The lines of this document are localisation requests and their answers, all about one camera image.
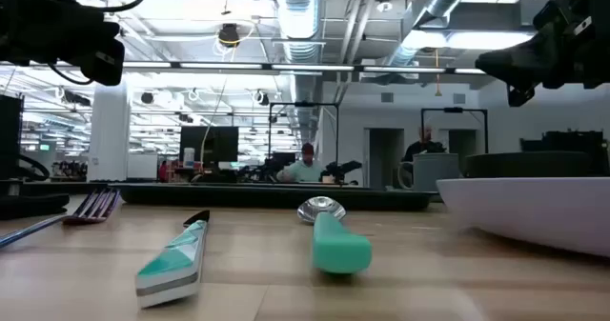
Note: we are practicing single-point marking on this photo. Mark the black overhead light bar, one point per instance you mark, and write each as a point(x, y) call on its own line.
point(357, 68)

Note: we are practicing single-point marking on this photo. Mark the black background robot arm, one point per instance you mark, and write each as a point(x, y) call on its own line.
point(340, 170)

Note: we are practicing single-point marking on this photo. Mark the black bowl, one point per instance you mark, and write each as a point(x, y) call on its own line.
point(524, 165)

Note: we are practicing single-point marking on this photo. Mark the green exit sign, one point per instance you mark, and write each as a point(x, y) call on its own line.
point(45, 147)

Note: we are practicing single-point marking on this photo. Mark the dark green serving tray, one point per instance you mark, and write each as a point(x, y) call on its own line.
point(267, 198)

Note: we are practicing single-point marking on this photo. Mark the white canister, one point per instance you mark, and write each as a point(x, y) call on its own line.
point(189, 156)

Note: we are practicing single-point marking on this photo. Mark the person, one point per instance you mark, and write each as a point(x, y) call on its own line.
point(305, 171)
point(419, 148)
point(163, 171)

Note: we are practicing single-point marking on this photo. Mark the white board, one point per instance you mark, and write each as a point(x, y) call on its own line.
point(142, 166)

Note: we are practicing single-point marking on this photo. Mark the black equipment rack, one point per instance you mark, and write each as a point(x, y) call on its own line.
point(572, 142)

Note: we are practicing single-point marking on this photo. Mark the black monitor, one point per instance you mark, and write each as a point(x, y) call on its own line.
point(10, 135)
point(209, 145)

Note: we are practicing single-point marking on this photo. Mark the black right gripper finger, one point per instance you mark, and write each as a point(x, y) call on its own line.
point(512, 66)
point(518, 94)

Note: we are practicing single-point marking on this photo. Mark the iridescent metal fork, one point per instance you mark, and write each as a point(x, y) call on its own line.
point(93, 209)

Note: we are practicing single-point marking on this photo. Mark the lavender round plate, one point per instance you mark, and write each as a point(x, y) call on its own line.
point(524, 211)

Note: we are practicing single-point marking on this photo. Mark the white pillar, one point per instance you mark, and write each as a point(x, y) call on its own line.
point(109, 130)

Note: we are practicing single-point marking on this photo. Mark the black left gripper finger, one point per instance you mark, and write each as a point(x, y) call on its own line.
point(105, 61)

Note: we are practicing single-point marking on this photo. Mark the black metal frame stand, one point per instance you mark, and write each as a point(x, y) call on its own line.
point(453, 109)
point(305, 104)

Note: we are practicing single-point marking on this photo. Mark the black table frame rails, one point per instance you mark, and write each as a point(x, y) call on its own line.
point(57, 187)

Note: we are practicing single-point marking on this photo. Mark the grey mug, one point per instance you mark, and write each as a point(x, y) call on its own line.
point(433, 171)

